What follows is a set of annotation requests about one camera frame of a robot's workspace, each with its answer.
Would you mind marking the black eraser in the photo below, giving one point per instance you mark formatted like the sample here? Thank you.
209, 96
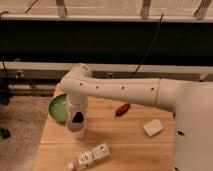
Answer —
78, 118

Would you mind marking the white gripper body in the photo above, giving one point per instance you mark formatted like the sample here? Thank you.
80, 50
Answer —
78, 104

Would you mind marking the green bowl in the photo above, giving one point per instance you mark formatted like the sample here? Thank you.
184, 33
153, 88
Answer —
58, 108

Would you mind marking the white rectangular sponge block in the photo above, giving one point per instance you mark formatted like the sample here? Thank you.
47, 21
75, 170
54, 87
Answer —
153, 127

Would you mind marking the brown oblong object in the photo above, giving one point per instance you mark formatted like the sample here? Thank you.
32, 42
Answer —
122, 110

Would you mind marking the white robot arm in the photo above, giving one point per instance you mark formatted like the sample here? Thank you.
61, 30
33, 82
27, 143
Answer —
191, 102

